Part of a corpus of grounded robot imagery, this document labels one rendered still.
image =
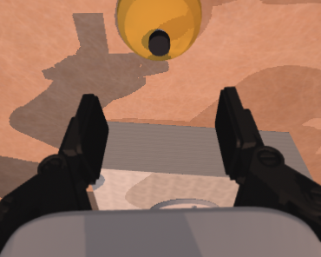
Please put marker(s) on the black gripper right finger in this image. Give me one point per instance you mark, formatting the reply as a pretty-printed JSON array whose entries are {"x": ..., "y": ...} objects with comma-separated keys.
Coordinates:
[{"x": 268, "y": 181}]

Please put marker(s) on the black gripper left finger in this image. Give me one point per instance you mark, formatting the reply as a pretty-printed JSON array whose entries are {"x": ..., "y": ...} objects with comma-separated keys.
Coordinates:
[{"x": 77, "y": 165}]

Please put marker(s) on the gold dome bell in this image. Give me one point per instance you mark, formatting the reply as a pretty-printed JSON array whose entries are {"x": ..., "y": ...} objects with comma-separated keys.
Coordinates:
[{"x": 159, "y": 30}]

